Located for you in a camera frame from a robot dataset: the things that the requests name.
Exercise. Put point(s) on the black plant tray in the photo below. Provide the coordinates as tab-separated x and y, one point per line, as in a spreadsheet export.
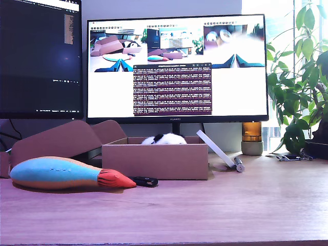
317	150

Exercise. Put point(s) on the green leafy potted plant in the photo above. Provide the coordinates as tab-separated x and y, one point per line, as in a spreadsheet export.
292	100

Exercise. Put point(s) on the black and white panda plush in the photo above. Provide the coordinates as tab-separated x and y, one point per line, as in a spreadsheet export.
166	139

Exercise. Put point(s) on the blue and orange fish plush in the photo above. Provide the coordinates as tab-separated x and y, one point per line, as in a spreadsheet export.
59	171

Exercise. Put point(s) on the black car key fob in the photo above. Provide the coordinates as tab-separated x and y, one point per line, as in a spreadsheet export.
144	181

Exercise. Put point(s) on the open brown cardboard box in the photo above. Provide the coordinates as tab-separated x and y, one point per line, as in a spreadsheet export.
153	161

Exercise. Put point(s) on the amber glass lamp grey base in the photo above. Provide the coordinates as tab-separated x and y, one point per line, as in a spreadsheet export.
252	133

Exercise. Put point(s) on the white slim keyboard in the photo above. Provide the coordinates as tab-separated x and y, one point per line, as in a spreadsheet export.
217	150

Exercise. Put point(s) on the monitor with white screen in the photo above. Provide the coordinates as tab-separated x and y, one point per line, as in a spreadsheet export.
238	89

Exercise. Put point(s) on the monitor with dark screen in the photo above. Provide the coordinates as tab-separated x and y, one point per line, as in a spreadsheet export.
38	51

